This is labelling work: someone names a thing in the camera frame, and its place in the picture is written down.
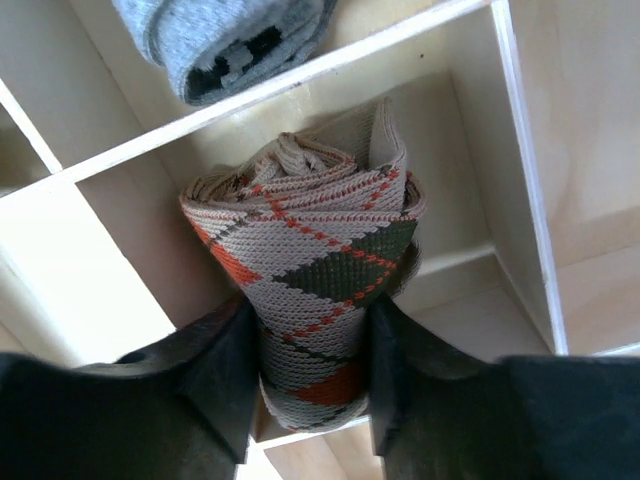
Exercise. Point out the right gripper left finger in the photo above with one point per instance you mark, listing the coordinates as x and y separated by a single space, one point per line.
180 408

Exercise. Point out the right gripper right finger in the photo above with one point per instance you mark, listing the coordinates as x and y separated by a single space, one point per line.
438 413

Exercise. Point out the beige orange argyle sock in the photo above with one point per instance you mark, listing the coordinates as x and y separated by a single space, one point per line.
313 228

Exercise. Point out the wooden compartment tray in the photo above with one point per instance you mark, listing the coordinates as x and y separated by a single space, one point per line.
521 122

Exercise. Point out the rolled dark grey sock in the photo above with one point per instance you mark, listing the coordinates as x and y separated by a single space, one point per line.
211 50

